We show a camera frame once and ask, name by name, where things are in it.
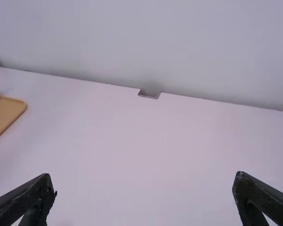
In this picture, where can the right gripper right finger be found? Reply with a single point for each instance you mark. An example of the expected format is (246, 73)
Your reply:
(261, 200)

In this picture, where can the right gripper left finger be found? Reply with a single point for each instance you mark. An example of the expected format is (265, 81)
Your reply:
(19, 202)

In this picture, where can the tan tray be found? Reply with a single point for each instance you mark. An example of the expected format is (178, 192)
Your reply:
(11, 110)

